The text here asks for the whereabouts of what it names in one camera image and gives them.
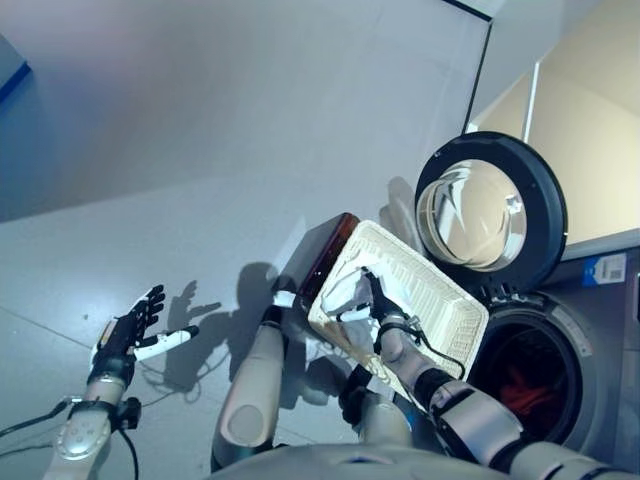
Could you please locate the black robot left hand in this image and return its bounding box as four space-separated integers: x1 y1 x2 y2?
89 284 201 374

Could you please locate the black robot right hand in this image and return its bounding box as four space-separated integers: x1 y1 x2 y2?
335 268 407 331

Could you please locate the white garment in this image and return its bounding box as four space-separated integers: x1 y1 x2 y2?
319 257 416 356

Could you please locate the orange-red garment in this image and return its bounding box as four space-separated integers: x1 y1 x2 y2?
499 364 561 414

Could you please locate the round glass washing machine door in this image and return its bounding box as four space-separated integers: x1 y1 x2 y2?
414 130 569 289

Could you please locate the grey front-load washing machine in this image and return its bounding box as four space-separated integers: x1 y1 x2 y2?
469 227 640 456

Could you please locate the cream wicker laundry basket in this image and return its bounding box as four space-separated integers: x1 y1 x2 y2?
307 219 490 416

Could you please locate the silver robot right leg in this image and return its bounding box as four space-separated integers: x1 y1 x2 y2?
339 364 416 446

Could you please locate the silver robot leg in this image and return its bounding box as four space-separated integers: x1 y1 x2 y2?
339 364 416 446
212 277 296 466

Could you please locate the silver robot left leg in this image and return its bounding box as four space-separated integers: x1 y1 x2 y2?
212 277 296 466

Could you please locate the grey robot torso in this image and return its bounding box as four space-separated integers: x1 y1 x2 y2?
209 442 551 480

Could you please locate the blue white barcode sticker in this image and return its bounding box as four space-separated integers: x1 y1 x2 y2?
582 252 629 287

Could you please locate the thin white floor cable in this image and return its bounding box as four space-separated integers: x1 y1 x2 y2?
139 344 236 401

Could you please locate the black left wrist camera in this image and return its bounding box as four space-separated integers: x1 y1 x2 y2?
117 397 142 431

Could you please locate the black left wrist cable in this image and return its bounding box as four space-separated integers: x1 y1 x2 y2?
0 399 140 480

